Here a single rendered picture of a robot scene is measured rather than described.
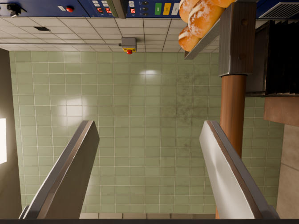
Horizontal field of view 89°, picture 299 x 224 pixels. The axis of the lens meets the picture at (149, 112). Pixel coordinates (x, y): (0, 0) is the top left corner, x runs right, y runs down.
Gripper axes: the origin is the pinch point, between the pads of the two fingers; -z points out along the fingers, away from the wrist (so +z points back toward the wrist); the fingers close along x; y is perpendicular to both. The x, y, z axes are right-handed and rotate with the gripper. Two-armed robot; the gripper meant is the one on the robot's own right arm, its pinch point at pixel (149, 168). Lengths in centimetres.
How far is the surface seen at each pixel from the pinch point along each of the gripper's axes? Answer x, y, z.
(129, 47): 14, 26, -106
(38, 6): 47, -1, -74
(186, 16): -9.7, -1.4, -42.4
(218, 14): -12.1, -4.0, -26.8
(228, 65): -10.3, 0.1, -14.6
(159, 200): -11, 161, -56
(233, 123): -11.4, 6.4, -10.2
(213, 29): -11.3, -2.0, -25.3
